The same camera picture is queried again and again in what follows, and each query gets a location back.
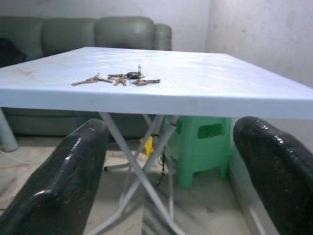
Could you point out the grey plastic furniture leg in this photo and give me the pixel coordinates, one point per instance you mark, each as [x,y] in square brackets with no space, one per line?
[7,132]

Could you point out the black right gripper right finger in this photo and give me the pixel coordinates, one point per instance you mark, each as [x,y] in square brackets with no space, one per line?
[281,176]

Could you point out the small metal key bunch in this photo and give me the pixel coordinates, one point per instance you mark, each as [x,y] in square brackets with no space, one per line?
[89,80]
[145,82]

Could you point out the green plastic stool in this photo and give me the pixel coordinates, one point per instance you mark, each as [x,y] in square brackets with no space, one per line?
[200,151]

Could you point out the yellow plastic item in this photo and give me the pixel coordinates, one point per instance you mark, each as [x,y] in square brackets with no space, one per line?
[148,147]

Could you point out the white metal table leg frame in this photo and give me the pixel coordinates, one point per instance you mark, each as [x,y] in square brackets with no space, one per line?
[137,171]

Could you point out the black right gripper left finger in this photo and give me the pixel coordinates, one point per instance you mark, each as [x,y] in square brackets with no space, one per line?
[56,186]

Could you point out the key with black fob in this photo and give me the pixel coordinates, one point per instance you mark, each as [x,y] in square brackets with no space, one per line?
[133,75]

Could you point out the green leather sofa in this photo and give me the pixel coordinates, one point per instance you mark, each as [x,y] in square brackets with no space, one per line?
[73,34]

